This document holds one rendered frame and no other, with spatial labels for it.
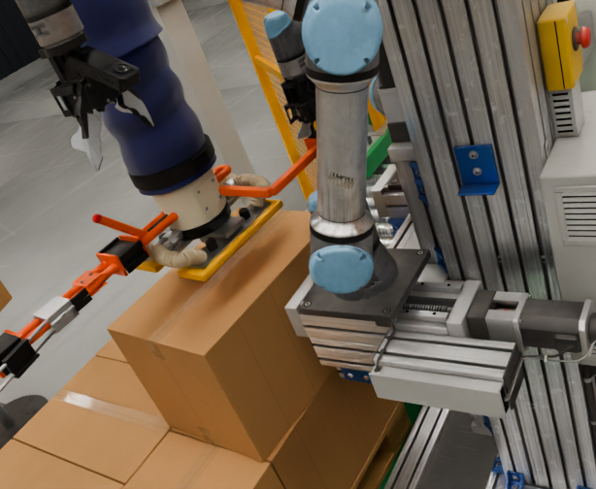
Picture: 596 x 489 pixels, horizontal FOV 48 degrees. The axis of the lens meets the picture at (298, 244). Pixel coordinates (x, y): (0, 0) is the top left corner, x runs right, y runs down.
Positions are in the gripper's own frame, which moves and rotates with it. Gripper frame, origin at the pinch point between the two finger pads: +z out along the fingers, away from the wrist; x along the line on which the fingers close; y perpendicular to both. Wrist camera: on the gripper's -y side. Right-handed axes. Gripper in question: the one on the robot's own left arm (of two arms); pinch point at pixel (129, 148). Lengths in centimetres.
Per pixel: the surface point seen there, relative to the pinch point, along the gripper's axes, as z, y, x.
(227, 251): 45, 21, -29
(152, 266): 45, 42, -22
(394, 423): 141, 14, -58
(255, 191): 33, 13, -38
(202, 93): 48, 124, -149
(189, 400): 79, 36, -7
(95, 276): 32.7, 36.6, -2.8
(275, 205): 45, 19, -50
